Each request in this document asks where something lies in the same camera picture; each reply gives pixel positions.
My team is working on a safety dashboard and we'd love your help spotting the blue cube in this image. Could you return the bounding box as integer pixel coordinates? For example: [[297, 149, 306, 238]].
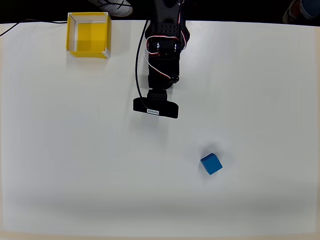
[[200, 152, 224, 176]]

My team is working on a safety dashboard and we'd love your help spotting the yellow cardboard box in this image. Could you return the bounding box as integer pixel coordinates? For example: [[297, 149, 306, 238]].
[[65, 11, 112, 60]]

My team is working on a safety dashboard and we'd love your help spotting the black bar webcam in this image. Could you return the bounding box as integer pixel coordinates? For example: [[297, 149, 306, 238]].
[[132, 89, 180, 120]]

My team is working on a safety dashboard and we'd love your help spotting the white sneaker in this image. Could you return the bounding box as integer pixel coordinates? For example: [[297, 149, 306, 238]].
[[87, 0, 134, 18]]

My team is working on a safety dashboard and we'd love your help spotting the grey sneaker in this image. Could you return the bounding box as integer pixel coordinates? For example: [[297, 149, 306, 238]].
[[282, 0, 320, 25]]

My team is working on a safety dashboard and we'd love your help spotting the blue jeans leg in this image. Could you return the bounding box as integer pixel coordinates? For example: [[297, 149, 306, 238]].
[[300, 0, 320, 19]]

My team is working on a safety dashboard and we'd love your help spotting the black webcam cable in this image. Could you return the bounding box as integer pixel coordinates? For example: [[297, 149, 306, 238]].
[[134, 19, 151, 112]]

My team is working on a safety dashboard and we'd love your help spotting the red white servo wire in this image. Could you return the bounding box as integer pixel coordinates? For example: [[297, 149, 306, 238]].
[[144, 0, 191, 81]]

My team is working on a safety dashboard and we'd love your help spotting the thin black table cable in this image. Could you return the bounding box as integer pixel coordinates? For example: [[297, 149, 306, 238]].
[[0, 18, 69, 37]]

